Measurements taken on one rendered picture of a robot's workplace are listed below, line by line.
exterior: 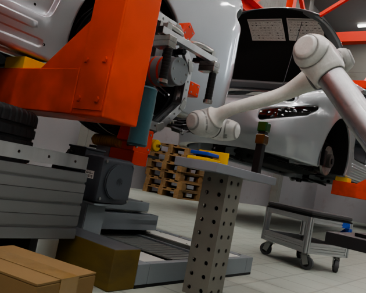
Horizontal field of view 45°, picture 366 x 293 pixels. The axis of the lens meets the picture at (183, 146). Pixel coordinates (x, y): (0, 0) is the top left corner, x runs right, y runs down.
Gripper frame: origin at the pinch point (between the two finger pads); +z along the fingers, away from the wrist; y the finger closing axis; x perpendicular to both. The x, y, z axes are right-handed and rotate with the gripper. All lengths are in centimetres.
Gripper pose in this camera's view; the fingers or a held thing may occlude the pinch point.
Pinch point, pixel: (168, 124)
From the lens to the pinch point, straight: 227.3
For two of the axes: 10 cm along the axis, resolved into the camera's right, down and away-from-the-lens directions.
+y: 5.5, -5.7, 6.0
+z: -7.8, -1.1, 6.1
